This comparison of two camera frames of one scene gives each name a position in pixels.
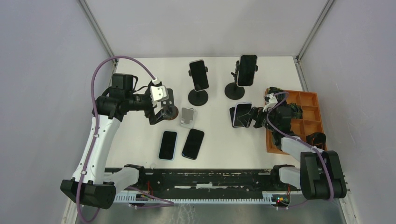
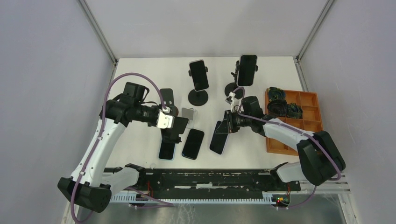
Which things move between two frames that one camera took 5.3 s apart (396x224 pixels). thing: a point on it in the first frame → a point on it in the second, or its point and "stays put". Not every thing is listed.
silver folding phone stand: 187,118 stays put
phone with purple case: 241,108 → 219,140
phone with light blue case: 167,147 stays put
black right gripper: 256,114 → 227,124
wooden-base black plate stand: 171,111 stays put
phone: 199,73 stays put
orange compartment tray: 310,122 stays put
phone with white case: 192,146 stays put
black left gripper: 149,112 → 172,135
